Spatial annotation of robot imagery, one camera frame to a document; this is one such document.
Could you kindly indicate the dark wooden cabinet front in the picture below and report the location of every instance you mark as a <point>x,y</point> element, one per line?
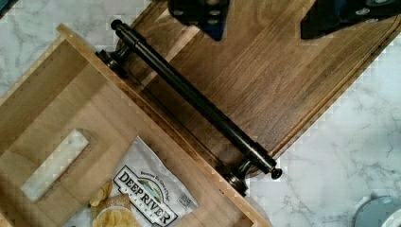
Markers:
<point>268,80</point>

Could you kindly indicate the grey round object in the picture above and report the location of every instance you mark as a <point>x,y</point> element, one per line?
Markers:
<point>377,211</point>

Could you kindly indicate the black metal drawer handle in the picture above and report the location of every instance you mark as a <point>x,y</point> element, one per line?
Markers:
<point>254,154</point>

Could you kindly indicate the light wooden drawer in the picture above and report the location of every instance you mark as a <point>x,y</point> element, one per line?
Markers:
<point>69,88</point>

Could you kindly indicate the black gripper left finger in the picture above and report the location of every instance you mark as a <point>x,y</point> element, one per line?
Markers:
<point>208,15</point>

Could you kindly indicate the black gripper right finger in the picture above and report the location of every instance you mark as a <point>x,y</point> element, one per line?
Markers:
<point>328,16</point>

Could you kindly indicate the Deep River chips bag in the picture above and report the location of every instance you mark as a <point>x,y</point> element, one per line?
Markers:
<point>142,184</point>

